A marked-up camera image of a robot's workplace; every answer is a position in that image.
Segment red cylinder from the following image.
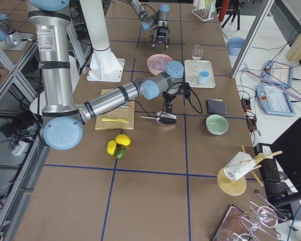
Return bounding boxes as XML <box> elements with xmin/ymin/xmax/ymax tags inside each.
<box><xmin>218</xmin><ymin>0</ymin><xmax>229</xmax><ymax>22</ymax></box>

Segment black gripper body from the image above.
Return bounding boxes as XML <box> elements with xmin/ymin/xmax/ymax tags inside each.
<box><xmin>162</xmin><ymin>82</ymin><xmax>191</xmax><ymax>100</ymax></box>
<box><xmin>155</xmin><ymin>27</ymin><xmax>170</xmax><ymax>42</ymax></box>

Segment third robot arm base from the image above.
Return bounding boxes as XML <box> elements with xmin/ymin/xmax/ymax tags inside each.
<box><xmin>0</xmin><ymin>14</ymin><xmax>26</xmax><ymax>51</ymax></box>

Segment white power strip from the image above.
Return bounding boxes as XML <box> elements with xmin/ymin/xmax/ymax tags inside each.
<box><xmin>11</xmin><ymin>140</ymin><xmax>29</xmax><ymax>156</ymax></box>

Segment cream bear tray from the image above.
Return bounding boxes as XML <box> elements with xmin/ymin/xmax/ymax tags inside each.
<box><xmin>184</xmin><ymin>60</ymin><xmax>215</xmax><ymax>88</ymax></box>

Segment hanging wine glasses rack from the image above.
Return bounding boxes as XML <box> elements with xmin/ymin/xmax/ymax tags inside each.
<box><xmin>212</xmin><ymin>189</ymin><xmax>287</xmax><ymax>240</ymax></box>

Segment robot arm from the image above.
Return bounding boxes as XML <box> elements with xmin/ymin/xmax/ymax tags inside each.
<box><xmin>27</xmin><ymin>1</ymin><xmax>184</xmax><ymax>150</ymax></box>
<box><xmin>123</xmin><ymin>1</ymin><xmax>170</xmax><ymax>50</ymax></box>

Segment yellow plastic knife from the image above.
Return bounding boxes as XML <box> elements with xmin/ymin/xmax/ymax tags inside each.
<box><xmin>101</xmin><ymin>117</ymin><xmax>129</xmax><ymax>124</ymax></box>

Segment green lime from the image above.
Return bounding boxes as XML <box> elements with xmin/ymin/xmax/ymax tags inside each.
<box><xmin>114</xmin><ymin>146</ymin><xmax>126</xmax><ymax>160</ymax></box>

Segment near teach pendant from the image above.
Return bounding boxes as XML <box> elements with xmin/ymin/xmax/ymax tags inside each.
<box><xmin>256</xmin><ymin>83</ymin><xmax>295</xmax><ymax>116</ymax></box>

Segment dark grey folded cloth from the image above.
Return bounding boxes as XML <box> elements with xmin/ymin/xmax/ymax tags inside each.
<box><xmin>206</xmin><ymin>99</ymin><xmax>227</xmax><ymax>114</ymax></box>

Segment teach pendant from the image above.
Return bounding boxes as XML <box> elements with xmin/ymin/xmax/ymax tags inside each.
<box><xmin>256</xmin><ymin>83</ymin><xmax>295</xmax><ymax>116</ymax></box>
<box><xmin>262</xmin><ymin>60</ymin><xmax>293</xmax><ymax>89</ymax></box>

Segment white carton on stand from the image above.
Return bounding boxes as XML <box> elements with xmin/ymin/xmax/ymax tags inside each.
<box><xmin>223</xmin><ymin>152</ymin><xmax>255</xmax><ymax>181</ymax></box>

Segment white chair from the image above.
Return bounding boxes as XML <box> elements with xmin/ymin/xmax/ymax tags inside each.
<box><xmin>30</xmin><ymin>91</ymin><xmax>47</xmax><ymax>117</ymax></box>

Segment green ceramic bowl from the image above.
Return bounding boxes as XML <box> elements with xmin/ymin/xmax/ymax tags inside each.
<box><xmin>206</xmin><ymin>114</ymin><xmax>229</xmax><ymax>135</ymax></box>

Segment blue bowl on side table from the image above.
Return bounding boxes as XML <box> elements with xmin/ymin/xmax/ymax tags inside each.
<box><xmin>227</xmin><ymin>37</ymin><xmax>245</xmax><ymax>56</ymax></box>

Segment pink bowl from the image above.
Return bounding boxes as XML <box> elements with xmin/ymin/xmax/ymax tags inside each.
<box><xmin>146</xmin><ymin>54</ymin><xmax>173</xmax><ymax>75</ymax></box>

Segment clear ice cubes pile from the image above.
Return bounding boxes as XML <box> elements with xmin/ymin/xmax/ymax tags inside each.
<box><xmin>149</xmin><ymin>56</ymin><xmax>171</xmax><ymax>71</ymax></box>

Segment aluminium frame post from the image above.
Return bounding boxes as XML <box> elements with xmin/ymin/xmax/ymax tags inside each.
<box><xmin>230</xmin><ymin>0</ymin><xmax>275</xmax><ymax>78</ymax></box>

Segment yellow lemon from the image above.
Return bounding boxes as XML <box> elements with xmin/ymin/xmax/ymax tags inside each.
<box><xmin>106</xmin><ymin>140</ymin><xmax>117</xmax><ymax>155</ymax></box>
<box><xmin>115</xmin><ymin>134</ymin><xmax>131</xmax><ymax>146</ymax></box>

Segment far teach pendant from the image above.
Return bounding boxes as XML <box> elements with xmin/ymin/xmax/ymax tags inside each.
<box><xmin>262</xmin><ymin>60</ymin><xmax>293</xmax><ymax>89</ymax></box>

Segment metal ice scoop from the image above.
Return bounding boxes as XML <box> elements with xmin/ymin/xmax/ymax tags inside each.
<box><xmin>140</xmin><ymin>111</ymin><xmax>177</xmax><ymax>125</ymax></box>

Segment black monitor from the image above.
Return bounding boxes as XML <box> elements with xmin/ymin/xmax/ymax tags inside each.
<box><xmin>254</xmin><ymin>117</ymin><xmax>301</xmax><ymax>207</ymax></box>

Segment black tripod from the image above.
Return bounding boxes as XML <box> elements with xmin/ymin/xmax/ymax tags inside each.
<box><xmin>221</xmin><ymin>0</ymin><xmax>240</xmax><ymax>31</ymax></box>

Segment clear wine glass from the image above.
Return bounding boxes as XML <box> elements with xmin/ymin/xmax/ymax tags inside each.
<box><xmin>192</xmin><ymin>45</ymin><xmax>204</xmax><ymax>62</ymax></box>

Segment blue plastic cup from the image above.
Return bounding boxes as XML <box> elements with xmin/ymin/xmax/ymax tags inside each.
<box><xmin>197</xmin><ymin>70</ymin><xmax>210</xmax><ymax>84</ymax></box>

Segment wooden cup tree stand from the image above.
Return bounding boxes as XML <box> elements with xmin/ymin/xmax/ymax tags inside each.
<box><xmin>217</xmin><ymin>145</ymin><xmax>282</xmax><ymax>196</ymax></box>

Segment white wire cup rack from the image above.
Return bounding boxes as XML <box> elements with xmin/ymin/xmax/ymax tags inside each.
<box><xmin>191</xmin><ymin>0</ymin><xmax>216</xmax><ymax>22</ymax></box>

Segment wooden cutting board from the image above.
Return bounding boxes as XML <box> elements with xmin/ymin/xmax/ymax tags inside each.
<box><xmin>95</xmin><ymin>102</ymin><xmax>135</xmax><ymax>130</ymax></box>

